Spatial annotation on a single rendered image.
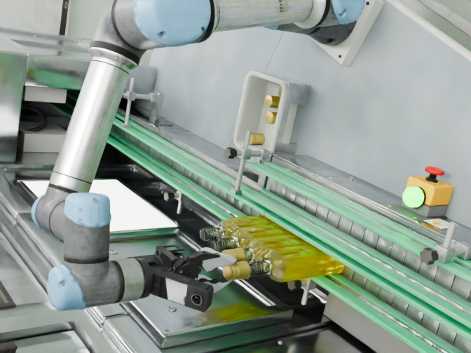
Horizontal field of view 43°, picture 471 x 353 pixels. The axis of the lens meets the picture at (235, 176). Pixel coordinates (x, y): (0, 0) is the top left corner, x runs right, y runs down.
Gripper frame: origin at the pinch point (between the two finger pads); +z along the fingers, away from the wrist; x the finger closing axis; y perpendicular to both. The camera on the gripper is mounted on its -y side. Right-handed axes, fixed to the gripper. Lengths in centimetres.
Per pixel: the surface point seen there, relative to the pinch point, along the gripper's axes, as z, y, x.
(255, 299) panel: 15.3, 7.1, 12.6
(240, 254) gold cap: 5.3, 4.5, -1.1
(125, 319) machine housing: -16.8, 8.6, 12.8
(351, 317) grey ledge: 30.6, -8.3, 11.0
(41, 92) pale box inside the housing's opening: 5, 125, -6
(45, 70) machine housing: 2, 115, -16
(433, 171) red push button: 37.9, -12.8, -25.1
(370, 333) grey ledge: 30.6, -14.2, 11.6
